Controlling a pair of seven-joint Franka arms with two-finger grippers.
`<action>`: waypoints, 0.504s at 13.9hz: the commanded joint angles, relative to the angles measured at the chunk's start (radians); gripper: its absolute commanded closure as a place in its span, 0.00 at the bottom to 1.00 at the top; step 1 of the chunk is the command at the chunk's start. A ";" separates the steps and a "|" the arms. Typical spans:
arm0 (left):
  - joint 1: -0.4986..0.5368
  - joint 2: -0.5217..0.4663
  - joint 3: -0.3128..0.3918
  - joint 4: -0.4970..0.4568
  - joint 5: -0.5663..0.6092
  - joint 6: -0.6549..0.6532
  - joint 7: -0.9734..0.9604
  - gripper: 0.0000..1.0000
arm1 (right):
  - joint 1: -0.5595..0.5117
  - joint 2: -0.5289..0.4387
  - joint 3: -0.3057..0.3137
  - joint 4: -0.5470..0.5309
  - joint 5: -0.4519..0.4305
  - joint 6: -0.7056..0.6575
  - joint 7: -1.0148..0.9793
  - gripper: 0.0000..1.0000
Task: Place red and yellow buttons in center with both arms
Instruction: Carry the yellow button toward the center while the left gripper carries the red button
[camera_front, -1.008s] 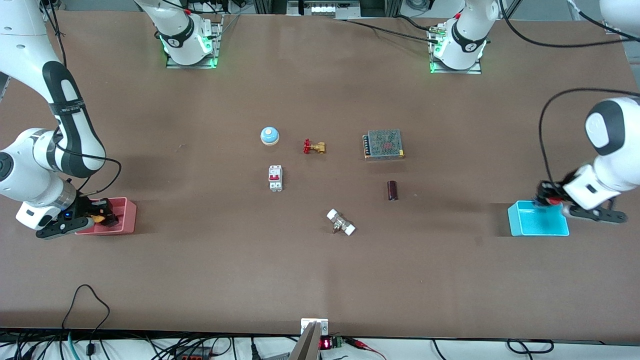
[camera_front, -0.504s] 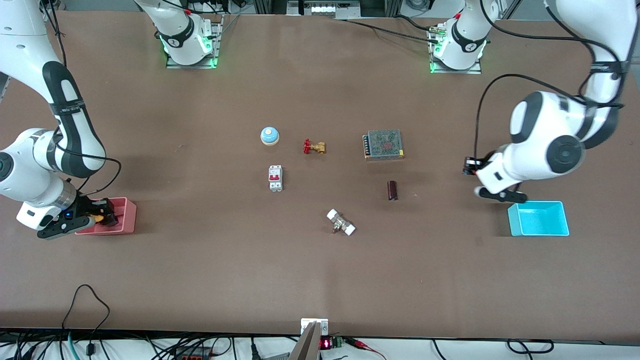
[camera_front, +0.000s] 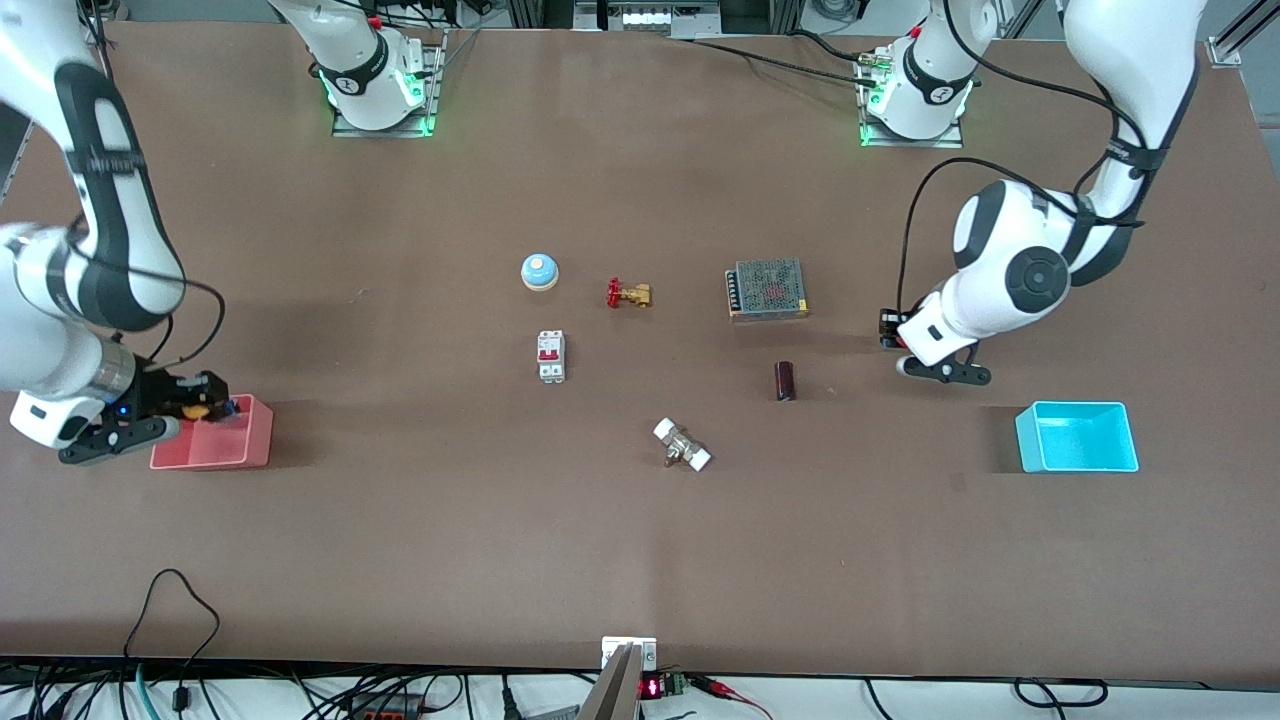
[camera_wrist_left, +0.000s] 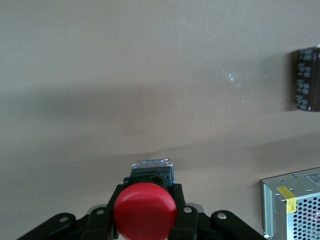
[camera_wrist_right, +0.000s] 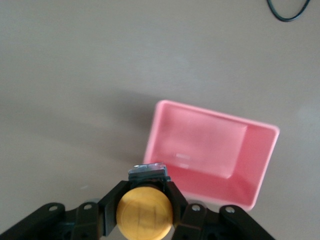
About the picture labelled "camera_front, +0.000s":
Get aluminium frame profile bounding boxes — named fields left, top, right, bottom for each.
left=508, top=0, right=577, bottom=30

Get metal mesh power supply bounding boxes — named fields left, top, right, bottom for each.
left=725, top=258, right=810, bottom=322

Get cyan plastic bin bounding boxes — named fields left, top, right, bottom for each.
left=1015, top=400, right=1140, bottom=474

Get pink plastic bin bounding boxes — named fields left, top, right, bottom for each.
left=149, top=394, right=274, bottom=471

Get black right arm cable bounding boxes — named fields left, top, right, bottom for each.
left=60, top=215, right=227, bottom=371

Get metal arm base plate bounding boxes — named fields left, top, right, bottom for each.
left=858, top=50, right=966, bottom=150
left=332, top=30, right=447, bottom=138

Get grey metal pole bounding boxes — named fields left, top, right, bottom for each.
left=577, top=643, right=644, bottom=720

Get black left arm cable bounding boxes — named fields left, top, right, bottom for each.
left=897, top=0, right=1166, bottom=313

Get black looped cable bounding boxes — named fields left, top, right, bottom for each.
left=123, top=568, right=222, bottom=706

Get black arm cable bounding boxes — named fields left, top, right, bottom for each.
left=60, top=215, right=227, bottom=371
left=897, top=0, right=1166, bottom=313

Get black coiled cable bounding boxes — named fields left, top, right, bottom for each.
left=1013, top=677, right=1110, bottom=710

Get white power strip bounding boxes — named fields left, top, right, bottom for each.
left=575, top=0, right=723, bottom=37

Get red clip wire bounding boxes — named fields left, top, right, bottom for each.
left=695, top=676, right=776, bottom=720

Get white metal bracket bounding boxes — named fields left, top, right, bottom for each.
left=601, top=636, right=658, bottom=672

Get metal fitting white caps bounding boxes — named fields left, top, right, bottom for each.
left=652, top=417, right=713, bottom=473

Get black table cable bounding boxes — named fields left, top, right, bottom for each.
left=672, top=36, right=867, bottom=83
left=788, top=28, right=881, bottom=67

